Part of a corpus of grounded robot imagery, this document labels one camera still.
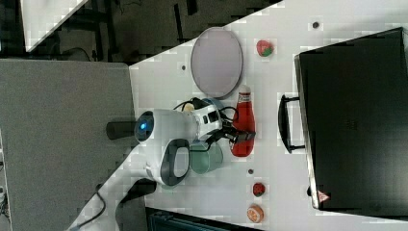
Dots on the peeled yellow banana toy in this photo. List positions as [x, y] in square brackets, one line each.
[189, 107]

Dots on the white side table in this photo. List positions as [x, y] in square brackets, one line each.
[40, 18]

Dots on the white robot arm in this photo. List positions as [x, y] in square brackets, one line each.
[161, 156]

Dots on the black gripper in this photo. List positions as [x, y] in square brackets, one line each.
[231, 134]

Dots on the dark red strawberry toy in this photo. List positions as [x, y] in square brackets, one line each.
[258, 189]

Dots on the black silver toaster oven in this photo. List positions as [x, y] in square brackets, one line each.
[354, 112]

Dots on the large grey round plate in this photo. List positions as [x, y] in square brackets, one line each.
[216, 62]

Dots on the green mug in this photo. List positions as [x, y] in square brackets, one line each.
[205, 157]

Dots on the red ketchup bottle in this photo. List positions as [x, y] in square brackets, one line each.
[244, 120]

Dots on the pink strawberry toy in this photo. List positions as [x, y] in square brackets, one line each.
[264, 48]

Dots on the blue bowl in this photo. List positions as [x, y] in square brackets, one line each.
[214, 101]

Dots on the black cylinder mount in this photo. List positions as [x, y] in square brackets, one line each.
[120, 129]

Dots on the orange slice toy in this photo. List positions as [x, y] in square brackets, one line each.
[255, 213]

